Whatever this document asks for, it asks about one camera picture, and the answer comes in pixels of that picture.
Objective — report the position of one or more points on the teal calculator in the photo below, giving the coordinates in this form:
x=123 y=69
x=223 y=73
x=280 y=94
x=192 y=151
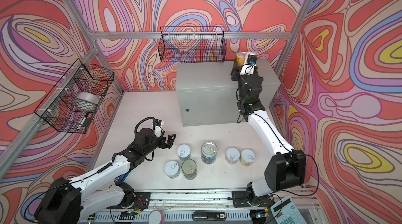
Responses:
x=285 y=212

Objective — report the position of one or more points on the large blue-label can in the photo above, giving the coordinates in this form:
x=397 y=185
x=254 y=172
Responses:
x=209 y=152

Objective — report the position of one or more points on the green circuit board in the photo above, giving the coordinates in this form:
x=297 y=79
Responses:
x=128 y=215

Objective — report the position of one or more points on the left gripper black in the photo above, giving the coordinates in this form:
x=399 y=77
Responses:
x=169 y=143

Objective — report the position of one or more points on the black barcode device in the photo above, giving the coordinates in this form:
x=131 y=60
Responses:
x=208 y=216

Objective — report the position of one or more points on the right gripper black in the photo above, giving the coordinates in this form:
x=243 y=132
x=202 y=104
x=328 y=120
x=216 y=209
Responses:
x=236 y=71

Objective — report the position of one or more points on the yellow-label can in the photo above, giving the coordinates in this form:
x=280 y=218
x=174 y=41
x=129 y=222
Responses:
x=247 y=157

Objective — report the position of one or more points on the black wire basket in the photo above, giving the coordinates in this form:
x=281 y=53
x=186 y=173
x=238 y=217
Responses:
x=192 y=44
x=82 y=89

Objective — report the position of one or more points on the grey metal cabinet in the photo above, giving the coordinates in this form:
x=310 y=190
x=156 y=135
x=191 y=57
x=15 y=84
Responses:
x=206 y=94

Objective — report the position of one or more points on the left black wire basket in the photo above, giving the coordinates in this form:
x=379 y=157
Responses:
x=82 y=89

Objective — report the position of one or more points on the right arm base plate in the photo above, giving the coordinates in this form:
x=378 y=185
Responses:
x=246 y=198

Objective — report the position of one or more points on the teal can front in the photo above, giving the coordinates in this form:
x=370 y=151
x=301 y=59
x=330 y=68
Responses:
x=172 y=169

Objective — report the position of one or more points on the back black wire basket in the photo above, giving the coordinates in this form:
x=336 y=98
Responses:
x=192 y=44

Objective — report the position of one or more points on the teal can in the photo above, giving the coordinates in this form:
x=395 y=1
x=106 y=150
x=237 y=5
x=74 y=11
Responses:
x=172 y=169
x=184 y=152

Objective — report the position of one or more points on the pink-label can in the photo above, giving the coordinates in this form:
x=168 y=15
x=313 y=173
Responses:
x=232 y=155

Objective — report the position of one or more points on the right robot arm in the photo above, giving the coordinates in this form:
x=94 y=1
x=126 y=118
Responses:
x=287 y=166

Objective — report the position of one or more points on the small orange-label can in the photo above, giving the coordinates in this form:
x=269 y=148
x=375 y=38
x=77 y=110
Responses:
x=241 y=58

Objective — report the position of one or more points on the chopped tomato can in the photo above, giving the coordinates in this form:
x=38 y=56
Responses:
x=189 y=169

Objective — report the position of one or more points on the teal can rear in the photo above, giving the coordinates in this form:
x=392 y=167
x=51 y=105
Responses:
x=184 y=152

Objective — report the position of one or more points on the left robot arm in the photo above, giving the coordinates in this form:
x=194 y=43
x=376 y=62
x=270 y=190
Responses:
x=68 y=201

